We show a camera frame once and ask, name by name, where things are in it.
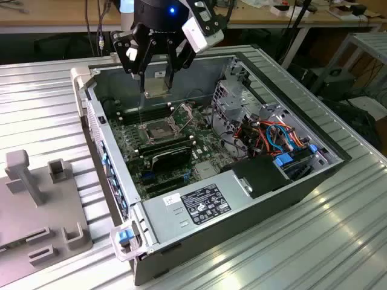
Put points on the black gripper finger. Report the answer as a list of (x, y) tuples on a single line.
[(181, 54), (124, 51)]

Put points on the silver CPU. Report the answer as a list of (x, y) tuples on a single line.
[(155, 86)]

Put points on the metal locking lever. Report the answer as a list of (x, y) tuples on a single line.
[(141, 116)]

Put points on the CPU socket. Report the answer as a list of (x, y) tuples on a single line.
[(158, 131)]

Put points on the black expansion slot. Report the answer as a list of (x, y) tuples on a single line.
[(166, 188), (164, 181)]

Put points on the silver label sticker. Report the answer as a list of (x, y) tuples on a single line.
[(159, 74)]

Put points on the silver drive cage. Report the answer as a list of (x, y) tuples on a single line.
[(232, 102)]

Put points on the wooden desk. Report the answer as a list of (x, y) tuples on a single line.
[(60, 13)]

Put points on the green motherboard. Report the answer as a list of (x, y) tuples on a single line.
[(208, 142)]

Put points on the green RAM stick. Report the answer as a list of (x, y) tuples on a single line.
[(166, 150)]

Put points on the black graphics card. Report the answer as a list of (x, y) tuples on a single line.
[(170, 160)]

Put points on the small white box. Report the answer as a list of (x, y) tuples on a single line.
[(281, 10)]

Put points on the silver chipset heatsink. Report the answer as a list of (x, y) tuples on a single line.
[(205, 169)]

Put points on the black plastic shroud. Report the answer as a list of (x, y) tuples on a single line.
[(260, 176)]

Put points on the blue disk carrier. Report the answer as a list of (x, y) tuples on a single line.
[(284, 159)]

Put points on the black equipment box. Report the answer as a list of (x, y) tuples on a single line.
[(337, 86)]

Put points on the brown cardboard box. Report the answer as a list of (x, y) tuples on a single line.
[(341, 12)]

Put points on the silver power supply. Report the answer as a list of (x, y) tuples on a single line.
[(169, 220)]

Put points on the small black adapter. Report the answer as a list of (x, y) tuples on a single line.
[(360, 9)]

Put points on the blue plastic latch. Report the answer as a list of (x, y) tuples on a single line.
[(125, 237)]

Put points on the metal slat shelf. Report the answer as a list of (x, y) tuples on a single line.
[(369, 39)]

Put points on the open PC case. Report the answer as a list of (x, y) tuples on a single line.
[(242, 235)]

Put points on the grey parts rack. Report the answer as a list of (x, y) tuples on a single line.
[(24, 217)]

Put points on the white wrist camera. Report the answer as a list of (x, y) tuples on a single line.
[(199, 36)]

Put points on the black camera bracket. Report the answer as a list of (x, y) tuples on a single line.
[(216, 18)]

